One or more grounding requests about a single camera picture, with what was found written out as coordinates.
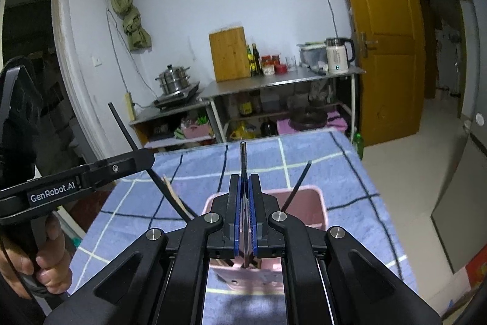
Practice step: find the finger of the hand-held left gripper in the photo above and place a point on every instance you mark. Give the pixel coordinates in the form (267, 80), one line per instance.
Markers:
(125, 165)

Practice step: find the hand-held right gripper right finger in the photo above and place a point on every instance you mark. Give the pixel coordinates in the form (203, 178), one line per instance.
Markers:
(253, 214)

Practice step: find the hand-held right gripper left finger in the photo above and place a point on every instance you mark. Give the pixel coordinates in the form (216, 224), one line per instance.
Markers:
(239, 214)

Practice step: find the slim black chopstick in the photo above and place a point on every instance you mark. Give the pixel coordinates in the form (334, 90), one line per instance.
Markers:
(123, 127)
(243, 161)
(300, 180)

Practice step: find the light bamboo chopstick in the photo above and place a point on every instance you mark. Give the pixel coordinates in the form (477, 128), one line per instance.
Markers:
(171, 191)

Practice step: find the pink plastic utensil basket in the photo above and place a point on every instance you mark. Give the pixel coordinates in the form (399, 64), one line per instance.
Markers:
(308, 203)

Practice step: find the person's left hand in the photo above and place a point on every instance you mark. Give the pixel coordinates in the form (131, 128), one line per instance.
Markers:
(55, 264)

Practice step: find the low steel table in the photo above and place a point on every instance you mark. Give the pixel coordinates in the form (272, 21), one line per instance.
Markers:
(152, 115)

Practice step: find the yellow power strip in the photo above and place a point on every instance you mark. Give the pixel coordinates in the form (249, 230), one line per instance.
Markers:
(130, 106)

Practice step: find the yellow plastic bag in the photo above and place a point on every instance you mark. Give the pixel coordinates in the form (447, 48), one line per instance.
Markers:
(241, 132)

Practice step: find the black induction cooker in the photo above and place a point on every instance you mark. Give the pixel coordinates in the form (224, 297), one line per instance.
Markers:
(179, 97)

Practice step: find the dark glass bottle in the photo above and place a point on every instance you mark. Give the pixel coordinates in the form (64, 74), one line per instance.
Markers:
(268, 127)

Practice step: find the blue checked tablecloth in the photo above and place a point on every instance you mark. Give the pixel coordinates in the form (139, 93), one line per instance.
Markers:
(342, 195)

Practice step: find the steel steamer pot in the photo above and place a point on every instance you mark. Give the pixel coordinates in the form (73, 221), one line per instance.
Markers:
(173, 79)

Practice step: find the dark round pot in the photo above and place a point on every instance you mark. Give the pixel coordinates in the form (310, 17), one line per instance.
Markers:
(308, 118)

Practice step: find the green plastic bottle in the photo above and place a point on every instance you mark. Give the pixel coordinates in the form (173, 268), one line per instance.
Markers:
(358, 146)

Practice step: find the steel shelf table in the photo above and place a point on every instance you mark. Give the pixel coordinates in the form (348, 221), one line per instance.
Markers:
(266, 79)

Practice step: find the green knotted curtain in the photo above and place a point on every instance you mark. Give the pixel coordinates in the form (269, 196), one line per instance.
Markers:
(129, 24)

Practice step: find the red round container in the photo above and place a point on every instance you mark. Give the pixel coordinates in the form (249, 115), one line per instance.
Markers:
(281, 69)

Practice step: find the wooden cutting board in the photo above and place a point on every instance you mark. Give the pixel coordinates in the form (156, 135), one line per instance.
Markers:
(228, 54)

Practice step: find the dark oil bottle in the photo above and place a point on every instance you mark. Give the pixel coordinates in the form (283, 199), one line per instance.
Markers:
(250, 62)
(257, 58)

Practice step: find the clear drinking glass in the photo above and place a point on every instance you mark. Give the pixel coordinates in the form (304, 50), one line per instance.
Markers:
(291, 64)

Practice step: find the grey plastic container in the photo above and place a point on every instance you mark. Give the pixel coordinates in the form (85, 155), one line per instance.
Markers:
(312, 56)

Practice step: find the white electric kettle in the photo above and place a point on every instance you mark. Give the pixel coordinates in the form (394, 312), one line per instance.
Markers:
(336, 56)

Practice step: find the grey refrigerator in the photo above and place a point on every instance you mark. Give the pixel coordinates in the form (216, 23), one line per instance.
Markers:
(464, 176)

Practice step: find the yellow wooden door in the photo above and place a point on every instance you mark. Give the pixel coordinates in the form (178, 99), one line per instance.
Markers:
(384, 24)

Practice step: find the colourful cardboard box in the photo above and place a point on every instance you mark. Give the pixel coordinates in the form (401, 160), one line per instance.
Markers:
(477, 271)

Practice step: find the white wall switch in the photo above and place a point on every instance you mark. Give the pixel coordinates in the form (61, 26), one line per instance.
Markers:
(97, 60)

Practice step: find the white door frame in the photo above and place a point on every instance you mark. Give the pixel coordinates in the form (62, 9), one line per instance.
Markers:
(76, 62)

